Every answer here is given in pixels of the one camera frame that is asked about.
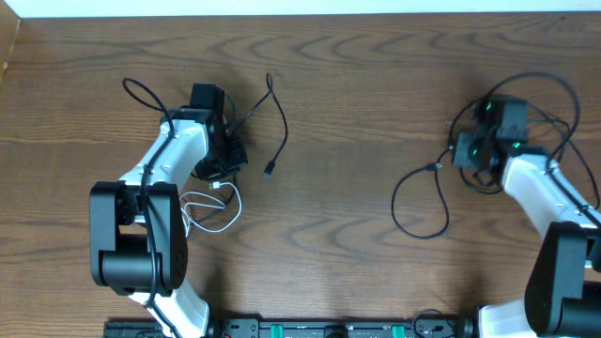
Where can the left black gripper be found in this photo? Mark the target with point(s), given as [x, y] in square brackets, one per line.
[238, 160]

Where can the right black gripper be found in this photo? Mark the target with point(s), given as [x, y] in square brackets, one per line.
[462, 144]

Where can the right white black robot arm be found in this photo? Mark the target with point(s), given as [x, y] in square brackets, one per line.
[558, 300]

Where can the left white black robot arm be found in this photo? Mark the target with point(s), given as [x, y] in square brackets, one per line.
[138, 242]

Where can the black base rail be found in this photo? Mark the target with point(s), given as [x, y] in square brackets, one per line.
[424, 324]

